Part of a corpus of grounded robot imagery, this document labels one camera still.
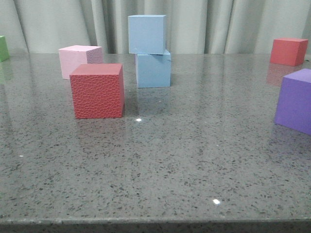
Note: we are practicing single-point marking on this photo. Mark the green foam cube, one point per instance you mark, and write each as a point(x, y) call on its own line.
point(4, 54)

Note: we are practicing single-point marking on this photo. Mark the light blue foam cube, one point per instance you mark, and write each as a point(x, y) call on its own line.
point(147, 34)
point(153, 70)

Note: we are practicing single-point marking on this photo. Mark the pink foam cube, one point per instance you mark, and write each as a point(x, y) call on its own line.
point(73, 56)

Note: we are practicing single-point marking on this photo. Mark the grey-green curtain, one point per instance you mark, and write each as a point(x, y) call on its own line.
point(193, 26)

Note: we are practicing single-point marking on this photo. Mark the far red foam cube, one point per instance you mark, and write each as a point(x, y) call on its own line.
point(288, 51)

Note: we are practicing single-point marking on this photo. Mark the near purple foam cube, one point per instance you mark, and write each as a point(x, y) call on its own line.
point(294, 103)

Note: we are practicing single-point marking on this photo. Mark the textured red foam cube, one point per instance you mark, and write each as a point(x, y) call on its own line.
point(98, 91)

